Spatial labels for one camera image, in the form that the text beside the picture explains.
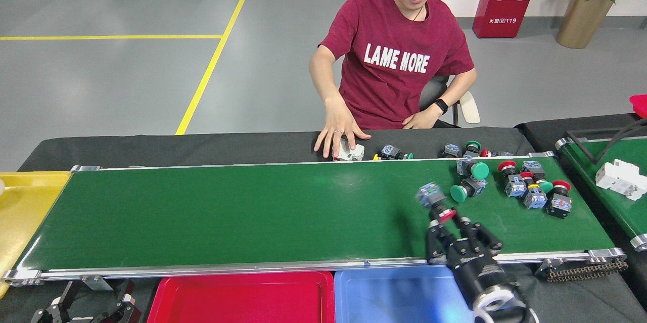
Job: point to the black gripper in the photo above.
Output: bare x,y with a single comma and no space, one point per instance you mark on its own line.
475,267

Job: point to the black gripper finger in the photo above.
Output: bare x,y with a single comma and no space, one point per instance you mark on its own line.
124,313
50,315

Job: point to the white circuit breaker red levers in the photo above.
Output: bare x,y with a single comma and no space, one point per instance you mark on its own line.
354,152

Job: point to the plain white circuit breaker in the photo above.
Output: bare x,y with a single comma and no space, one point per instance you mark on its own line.
619,177

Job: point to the person's left forearm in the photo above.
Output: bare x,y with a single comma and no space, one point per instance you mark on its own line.
460,91

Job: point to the person's right forearm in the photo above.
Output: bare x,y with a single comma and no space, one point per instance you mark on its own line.
323,80

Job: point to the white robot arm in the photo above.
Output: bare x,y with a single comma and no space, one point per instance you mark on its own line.
485,298

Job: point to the blue plastic tray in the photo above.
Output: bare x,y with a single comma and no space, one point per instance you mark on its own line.
389,297

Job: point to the yellow plastic tray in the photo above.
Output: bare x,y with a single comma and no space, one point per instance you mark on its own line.
25,212

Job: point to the red plastic tray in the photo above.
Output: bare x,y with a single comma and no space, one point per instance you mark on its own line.
242,300

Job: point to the long green conveyor belt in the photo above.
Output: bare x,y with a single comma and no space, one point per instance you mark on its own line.
252,212

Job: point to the short green conveyor belt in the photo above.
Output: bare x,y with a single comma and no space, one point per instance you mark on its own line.
627,206

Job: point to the person's left hand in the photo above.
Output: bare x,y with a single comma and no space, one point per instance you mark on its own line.
422,120

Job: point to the person's right hand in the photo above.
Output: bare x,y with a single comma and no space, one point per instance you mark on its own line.
338,128

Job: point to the black wristwatch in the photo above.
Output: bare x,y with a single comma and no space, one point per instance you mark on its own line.
442,106

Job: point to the person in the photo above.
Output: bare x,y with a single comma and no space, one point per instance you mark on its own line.
394,80

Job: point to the red plastic bin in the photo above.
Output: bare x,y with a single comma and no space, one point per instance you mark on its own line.
640,104

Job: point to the red fire extinguisher box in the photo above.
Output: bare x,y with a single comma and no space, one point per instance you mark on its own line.
505,4

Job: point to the potted plant in gold pot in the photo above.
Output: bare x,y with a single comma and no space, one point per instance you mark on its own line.
581,25

